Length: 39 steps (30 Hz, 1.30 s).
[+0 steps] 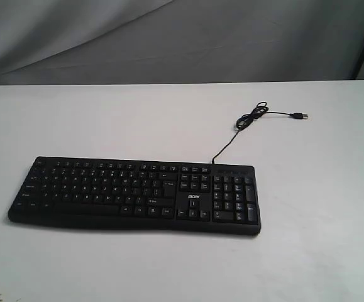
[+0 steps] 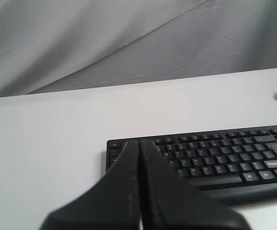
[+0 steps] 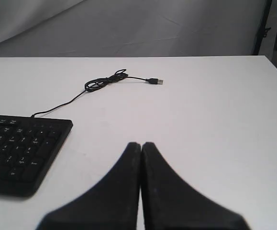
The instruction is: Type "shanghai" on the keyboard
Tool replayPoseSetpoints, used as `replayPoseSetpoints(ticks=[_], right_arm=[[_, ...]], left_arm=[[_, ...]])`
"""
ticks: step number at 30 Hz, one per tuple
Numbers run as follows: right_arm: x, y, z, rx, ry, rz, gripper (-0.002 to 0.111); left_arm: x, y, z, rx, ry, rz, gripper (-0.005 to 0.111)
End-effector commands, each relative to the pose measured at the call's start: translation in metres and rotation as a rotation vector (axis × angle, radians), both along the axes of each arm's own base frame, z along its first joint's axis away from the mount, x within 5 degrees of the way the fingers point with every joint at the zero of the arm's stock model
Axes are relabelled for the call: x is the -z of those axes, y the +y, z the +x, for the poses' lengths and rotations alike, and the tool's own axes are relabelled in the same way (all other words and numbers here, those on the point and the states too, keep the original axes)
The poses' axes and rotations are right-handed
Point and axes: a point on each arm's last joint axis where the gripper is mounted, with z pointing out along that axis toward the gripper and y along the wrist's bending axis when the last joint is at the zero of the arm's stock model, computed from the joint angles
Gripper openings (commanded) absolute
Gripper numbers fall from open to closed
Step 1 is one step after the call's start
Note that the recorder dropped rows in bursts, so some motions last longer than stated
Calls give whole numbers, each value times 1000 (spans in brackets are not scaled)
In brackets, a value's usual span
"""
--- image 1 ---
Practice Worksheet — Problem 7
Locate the black acer keyboard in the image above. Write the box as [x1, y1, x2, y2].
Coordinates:
[8, 157, 262, 236]

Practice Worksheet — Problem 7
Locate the grey backdrop cloth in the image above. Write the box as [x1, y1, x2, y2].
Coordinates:
[0, 1, 364, 85]

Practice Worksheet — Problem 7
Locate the black usb cable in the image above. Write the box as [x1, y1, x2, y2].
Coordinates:
[211, 101, 309, 165]

